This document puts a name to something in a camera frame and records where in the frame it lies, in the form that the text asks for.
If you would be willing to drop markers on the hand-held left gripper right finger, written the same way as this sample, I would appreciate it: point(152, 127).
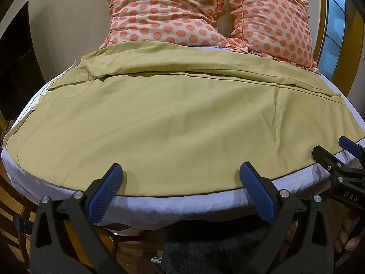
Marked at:
point(258, 195)

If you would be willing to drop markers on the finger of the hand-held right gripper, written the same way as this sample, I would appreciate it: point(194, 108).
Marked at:
point(325, 155)
point(351, 145)

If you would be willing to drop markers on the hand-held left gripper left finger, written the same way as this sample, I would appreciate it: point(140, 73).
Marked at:
point(105, 195)

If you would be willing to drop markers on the olive green blanket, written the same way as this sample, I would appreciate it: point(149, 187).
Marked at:
point(176, 125)

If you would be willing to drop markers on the person's right hand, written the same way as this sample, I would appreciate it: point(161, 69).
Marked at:
point(346, 229)

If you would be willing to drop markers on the person's jeans legs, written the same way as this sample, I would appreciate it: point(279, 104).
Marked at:
point(211, 251)

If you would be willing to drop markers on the bed with white sheet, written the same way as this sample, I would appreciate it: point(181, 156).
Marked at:
point(176, 209)

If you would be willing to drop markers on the wooden slatted furniture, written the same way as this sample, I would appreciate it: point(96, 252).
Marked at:
point(12, 214)

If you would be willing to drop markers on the small orange polka dot pillow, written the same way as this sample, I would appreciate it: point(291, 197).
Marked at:
point(273, 25)

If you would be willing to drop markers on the large orange polka dot pillow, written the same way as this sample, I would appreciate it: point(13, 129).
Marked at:
point(165, 8)

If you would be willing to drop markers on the wooden bed frame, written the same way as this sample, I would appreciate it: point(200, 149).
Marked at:
point(114, 238)

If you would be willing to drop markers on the window with yellow frame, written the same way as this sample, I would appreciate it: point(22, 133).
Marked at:
point(334, 20)

